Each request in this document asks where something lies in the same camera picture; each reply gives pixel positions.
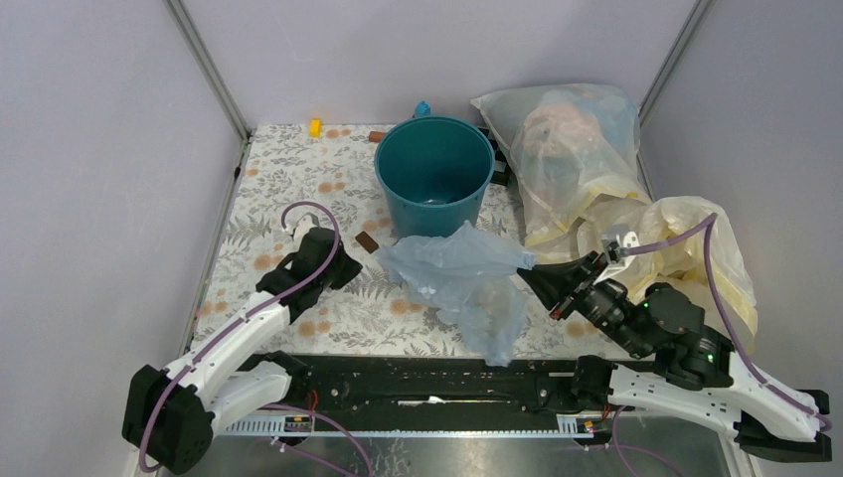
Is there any light blue plastic trash bag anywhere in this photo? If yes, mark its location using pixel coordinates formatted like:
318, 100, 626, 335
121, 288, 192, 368
374, 222, 537, 367

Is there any white slotted cable duct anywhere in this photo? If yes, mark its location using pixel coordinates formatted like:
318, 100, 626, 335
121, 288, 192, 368
221, 411, 594, 439

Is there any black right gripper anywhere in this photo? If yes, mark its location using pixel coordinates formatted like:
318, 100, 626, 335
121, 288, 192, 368
513, 248, 649, 357

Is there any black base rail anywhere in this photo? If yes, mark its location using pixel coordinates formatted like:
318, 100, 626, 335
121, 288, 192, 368
237, 354, 633, 432

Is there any small yellow block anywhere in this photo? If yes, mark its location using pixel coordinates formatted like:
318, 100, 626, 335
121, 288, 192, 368
309, 118, 322, 138

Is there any clear bag with stuffed items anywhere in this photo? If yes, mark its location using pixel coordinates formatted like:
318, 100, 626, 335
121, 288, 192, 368
470, 83, 651, 249

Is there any black white checkered board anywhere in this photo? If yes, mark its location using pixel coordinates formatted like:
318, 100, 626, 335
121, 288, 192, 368
478, 126, 511, 186

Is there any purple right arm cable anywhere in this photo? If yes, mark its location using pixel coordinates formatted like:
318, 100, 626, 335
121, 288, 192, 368
621, 212, 834, 432

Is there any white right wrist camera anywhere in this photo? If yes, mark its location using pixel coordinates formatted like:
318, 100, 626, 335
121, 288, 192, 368
600, 224, 640, 266

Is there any teal plastic trash bin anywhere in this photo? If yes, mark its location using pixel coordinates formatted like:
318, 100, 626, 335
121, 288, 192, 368
374, 116, 494, 239

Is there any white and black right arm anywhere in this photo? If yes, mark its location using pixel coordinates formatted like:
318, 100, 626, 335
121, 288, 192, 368
518, 252, 832, 463

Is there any blue object behind bin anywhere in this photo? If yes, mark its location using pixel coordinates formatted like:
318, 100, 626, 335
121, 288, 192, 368
413, 101, 431, 118

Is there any small brown cylinder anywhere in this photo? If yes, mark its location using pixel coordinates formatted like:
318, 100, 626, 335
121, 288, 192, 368
368, 131, 387, 143

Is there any small brown block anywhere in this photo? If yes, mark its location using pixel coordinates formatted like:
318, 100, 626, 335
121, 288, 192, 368
355, 231, 380, 254

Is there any floral patterned table cloth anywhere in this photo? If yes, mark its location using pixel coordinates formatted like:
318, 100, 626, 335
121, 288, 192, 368
191, 123, 660, 360

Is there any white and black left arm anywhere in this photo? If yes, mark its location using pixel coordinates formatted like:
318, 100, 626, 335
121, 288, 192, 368
121, 226, 362, 475

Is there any yellowish crumpled plastic bag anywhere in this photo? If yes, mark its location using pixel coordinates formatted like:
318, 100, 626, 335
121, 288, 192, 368
527, 195, 759, 353

